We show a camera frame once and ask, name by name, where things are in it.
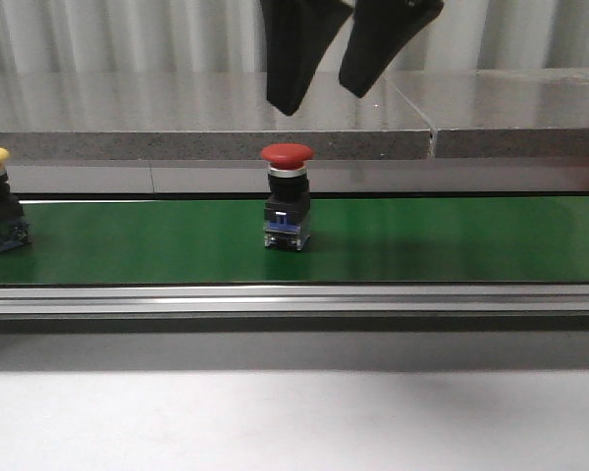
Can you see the white pleated curtain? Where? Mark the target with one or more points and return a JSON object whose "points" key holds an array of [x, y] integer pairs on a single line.
{"points": [[228, 36]]}

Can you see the green conveyor belt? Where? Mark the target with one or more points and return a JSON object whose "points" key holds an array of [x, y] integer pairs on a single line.
{"points": [[429, 240]]}

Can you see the grey stone counter right slab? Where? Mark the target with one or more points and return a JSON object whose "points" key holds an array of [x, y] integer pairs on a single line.
{"points": [[501, 114]]}

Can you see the grey stone counter slab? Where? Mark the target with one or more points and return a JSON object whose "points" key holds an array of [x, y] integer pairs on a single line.
{"points": [[501, 114], [90, 117]]}

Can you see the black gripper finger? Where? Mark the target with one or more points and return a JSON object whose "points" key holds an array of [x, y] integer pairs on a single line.
{"points": [[380, 30], [297, 33]]}

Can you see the grey stone counter left slab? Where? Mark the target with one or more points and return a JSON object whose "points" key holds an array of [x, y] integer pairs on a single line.
{"points": [[90, 117]]}

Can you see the aluminium conveyor frame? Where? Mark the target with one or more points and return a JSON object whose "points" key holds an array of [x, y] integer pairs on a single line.
{"points": [[279, 300]]}

